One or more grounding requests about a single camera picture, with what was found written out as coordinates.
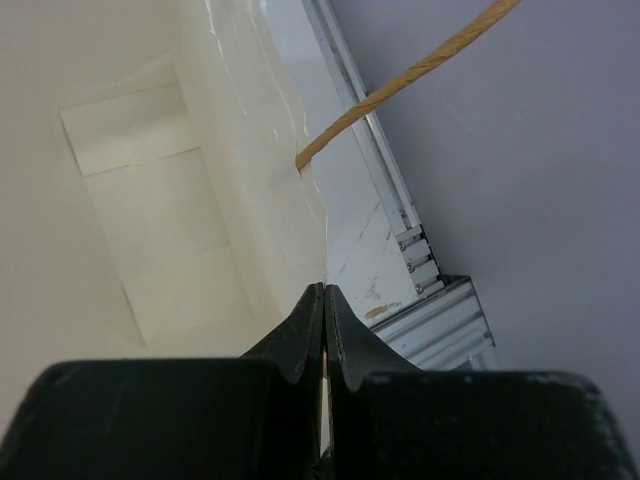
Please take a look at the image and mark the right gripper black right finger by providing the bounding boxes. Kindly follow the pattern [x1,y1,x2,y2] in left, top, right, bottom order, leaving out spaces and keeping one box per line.
[324,285,639,479]

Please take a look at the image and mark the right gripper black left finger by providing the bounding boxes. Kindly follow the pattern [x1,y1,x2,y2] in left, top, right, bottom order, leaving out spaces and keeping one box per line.
[1,284,324,479]

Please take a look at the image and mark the white paper bag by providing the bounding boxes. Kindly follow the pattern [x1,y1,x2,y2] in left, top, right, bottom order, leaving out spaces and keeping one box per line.
[0,0,522,381]

